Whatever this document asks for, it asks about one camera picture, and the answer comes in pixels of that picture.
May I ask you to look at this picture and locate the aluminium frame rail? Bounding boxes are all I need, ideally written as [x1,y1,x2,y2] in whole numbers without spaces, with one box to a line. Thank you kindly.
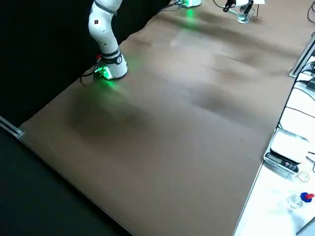
[0,115,26,141]

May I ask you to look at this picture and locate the clear glass petri dish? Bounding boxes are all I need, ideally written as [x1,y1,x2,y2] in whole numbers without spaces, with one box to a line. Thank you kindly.
[294,170,310,183]

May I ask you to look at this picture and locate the digital kitchen scale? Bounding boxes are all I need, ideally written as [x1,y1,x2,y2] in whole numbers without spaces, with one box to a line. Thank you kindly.
[263,128,311,173]

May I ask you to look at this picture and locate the black foot cables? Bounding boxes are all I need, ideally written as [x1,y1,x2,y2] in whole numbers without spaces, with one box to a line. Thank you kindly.
[79,69,99,86]

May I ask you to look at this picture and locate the black desk cable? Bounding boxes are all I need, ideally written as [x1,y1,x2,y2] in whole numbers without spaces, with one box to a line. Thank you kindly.
[277,60,315,131]

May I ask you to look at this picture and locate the aluminium profile post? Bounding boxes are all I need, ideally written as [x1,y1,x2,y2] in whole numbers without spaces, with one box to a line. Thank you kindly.
[288,34,315,78]

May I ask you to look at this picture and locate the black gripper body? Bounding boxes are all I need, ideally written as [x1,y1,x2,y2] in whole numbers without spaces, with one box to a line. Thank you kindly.
[222,0,234,13]

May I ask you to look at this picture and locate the small clear glass beaker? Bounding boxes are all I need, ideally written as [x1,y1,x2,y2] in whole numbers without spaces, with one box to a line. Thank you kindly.
[286,193,304,210]

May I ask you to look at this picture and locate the clear glass burner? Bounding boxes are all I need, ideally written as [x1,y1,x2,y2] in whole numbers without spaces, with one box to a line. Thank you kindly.
[236,4,254,25]

